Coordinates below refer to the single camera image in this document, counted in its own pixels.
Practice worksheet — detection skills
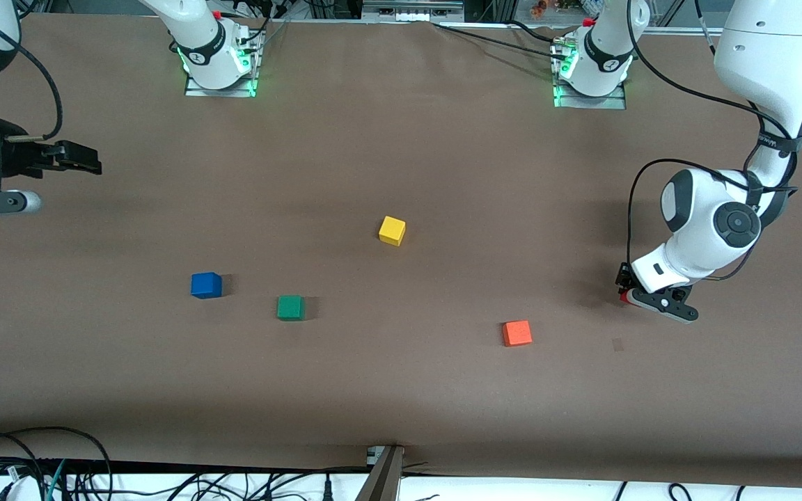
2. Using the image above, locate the yellow wooden cube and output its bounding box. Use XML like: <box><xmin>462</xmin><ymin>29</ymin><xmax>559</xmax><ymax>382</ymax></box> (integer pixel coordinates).
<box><xmin>379</xmin><ymin>216</ymin><xmax>407</xmax><ymax>247</ymax></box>

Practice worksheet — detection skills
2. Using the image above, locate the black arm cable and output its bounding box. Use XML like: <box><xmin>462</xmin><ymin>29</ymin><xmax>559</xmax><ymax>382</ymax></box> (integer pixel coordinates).
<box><xmin>622</xmin><ymin>0</ymin><xmax>800</xmax><ymax>283</ymax></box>
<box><xmin>0</xmin><ymin>21</ymin><xmax>65</xmax><ymax>143</ymax></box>

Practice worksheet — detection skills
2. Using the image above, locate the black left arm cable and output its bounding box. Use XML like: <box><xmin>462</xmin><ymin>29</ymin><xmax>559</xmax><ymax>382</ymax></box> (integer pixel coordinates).
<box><xmin>622</xmin><ymin>0</ymin><xmax>800</xmax><ymax>283</ymax></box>

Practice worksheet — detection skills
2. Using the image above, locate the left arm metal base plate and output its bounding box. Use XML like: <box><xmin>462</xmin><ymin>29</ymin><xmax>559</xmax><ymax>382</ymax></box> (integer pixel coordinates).
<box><xmin>552</xmin><ymin>38</ymin><xmax>628</xmax><ymax>110</ymax></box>

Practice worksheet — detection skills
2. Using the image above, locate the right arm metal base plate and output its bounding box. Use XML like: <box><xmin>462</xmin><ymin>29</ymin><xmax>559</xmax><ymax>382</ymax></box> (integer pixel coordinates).
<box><xmin>184</xmin><ymin>28</ymin><xmax>262</xmax><ymax>98</ymax></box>

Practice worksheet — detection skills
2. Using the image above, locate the silver frame piece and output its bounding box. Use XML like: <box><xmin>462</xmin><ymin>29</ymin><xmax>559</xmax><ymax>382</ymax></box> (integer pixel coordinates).
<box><xmin>363</xmin><ymin>0</ymin><xmax>464</xmax><ymax>22</ymax></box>

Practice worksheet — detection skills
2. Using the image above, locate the short black table cable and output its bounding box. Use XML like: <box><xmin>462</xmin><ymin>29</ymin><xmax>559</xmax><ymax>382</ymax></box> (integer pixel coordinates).
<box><xmin>509</xmin><ymin>19</ymin><xmax>562</xmax><ymax>44</ymax></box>

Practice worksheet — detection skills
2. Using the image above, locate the aluminium profile beam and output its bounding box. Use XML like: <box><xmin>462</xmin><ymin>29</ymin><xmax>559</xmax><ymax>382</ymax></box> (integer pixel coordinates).
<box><xmin>354</xmin><ymin>445</ymin><xmax>406</xmax><ymax>501</ymax></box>

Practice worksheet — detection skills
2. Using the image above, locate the brown table cover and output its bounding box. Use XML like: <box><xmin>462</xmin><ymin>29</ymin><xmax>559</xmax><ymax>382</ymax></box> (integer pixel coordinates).
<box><xmin>0</xmin><ymin>13</ymin><xmax>802</xmax><ymax>488</ymax></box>

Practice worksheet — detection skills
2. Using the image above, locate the teal cable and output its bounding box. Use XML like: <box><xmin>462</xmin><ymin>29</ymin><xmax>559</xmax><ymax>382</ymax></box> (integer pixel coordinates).
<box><xmin>42</xmin><ymin>458</ymin><xmax>68</xmax><ymax>501</ymax></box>

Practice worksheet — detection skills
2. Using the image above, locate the long black table cable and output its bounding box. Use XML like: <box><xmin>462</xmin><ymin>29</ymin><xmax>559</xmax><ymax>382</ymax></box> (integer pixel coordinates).
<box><xmin>432</xmin><ymin>21</ymin><xmax>569</xmax><ymax>59</ymax></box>

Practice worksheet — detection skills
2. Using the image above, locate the orange wooden cube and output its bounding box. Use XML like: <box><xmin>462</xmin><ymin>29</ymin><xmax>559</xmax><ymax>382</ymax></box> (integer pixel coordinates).
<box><xmin>502</xmin><ymin>320</ymin><xmax>533</xmax><ymax>347</ymax></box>

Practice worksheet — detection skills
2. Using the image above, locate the blue wooden cube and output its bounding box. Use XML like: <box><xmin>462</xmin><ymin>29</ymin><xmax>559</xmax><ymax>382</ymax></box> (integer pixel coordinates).
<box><xmin>191</xmin><ymin>271</ymin><xmax>223</xmax><ymax>300</ymax></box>

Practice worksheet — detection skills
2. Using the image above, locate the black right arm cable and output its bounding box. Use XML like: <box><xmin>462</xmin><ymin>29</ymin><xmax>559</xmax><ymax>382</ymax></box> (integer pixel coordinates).
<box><xmin>0</xmin><ymin>21</ymin><xmax>65</xmax><ymax>143</ymax></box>

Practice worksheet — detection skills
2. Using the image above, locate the black looping floor cable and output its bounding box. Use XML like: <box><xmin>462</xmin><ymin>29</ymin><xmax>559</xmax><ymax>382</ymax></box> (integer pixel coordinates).
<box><xmin>0</xmin><ymin>426</ymin><xmax>113</xmax><ymax>501</ymax></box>

